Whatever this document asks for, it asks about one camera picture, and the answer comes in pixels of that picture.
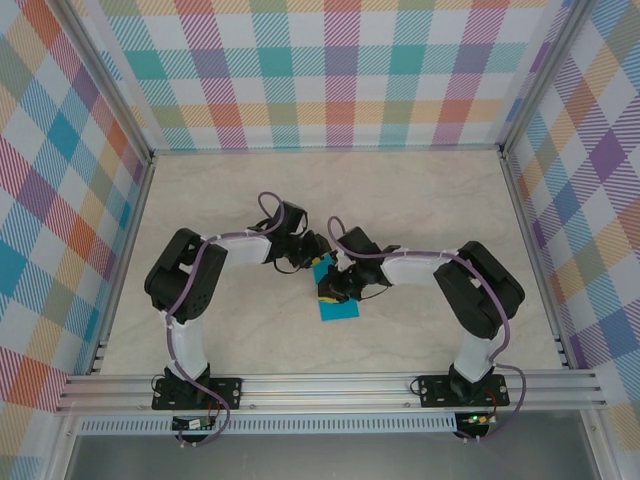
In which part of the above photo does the grey metal panel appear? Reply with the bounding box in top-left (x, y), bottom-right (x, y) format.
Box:
top-left (64, 433), bottom-right (601, 480)

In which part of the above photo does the small black circuit board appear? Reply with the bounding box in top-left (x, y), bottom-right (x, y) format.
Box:
top-left (172, 416), bottom-right (217, 431)

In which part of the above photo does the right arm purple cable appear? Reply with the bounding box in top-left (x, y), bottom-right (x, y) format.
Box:
top-left (327, 215), bottom-right (529, 445)

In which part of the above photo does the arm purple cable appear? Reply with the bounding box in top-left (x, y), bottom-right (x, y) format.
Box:
top-left (327, 215), bottom-right (529, 445)
top-left (164, 191), bottom-right (289, 449)

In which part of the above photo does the aluminium frame floor rail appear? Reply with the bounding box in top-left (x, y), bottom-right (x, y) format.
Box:
top-left (499, 149), bottom-right (574, 370)
top-left (87, 154), bottom-right (157, 377)
top-left (149, 143), bottom-right (505, 155)

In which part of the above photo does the aluminium mounting rail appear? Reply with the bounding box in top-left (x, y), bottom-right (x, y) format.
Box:
top-left (54, 368), bottom-right (609, 415)

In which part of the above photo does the slotted grey cable duct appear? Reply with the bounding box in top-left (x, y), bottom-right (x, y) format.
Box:
top-left (78, 412), bottom-right (459, 435)

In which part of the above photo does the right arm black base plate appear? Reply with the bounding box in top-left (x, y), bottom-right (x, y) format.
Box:
top-left (418, 373), bottom-right (510, 409)

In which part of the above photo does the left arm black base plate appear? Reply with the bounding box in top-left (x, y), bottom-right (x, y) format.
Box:
top-left (151, 377), bottom-right (245, 412)

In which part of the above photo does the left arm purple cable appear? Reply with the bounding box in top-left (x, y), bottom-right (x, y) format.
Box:
top-left (164, 191), bottom-right (289, 449)

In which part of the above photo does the aluminium frame post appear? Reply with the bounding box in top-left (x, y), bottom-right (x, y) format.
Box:
top-left (59, 0), bottom-right (156, 164)
top-left (499, 0), bottom-right (594, 161)

